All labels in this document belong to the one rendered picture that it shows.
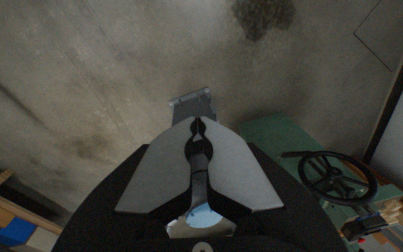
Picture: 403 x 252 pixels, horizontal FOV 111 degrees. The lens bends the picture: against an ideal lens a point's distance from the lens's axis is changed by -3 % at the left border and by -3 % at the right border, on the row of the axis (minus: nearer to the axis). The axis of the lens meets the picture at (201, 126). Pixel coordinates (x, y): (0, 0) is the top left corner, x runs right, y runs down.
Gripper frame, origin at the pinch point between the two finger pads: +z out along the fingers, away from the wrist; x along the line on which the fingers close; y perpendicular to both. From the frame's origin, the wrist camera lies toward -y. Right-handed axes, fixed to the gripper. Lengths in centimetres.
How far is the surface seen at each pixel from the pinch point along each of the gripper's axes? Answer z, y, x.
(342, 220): 17, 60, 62
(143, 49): 105, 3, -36
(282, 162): 57, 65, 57
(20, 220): 73, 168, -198
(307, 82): 114, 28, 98
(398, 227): 33, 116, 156
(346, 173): 41, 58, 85
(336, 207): 22, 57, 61
